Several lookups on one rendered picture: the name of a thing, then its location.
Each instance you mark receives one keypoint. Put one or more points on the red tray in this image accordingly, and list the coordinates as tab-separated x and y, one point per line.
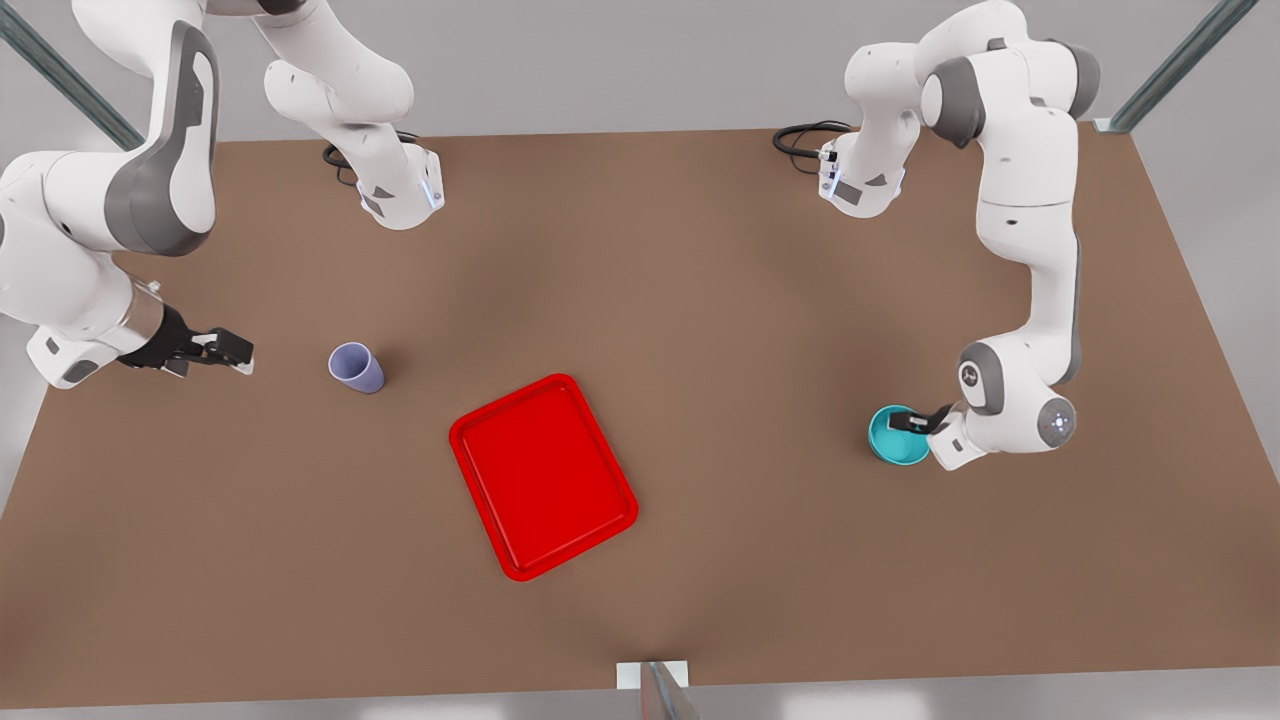
542	476

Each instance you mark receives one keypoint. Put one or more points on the silver frame post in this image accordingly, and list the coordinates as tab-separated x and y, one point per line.
70	75
660	690
1175	65

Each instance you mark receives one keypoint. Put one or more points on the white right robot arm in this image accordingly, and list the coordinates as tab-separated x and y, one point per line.
150	190

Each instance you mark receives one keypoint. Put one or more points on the teal bowl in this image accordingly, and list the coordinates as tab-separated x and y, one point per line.
897	436

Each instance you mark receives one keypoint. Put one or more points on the lavender cup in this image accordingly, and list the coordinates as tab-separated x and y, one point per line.
357	367

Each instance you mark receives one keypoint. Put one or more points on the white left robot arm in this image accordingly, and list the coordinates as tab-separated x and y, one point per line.
1020	180

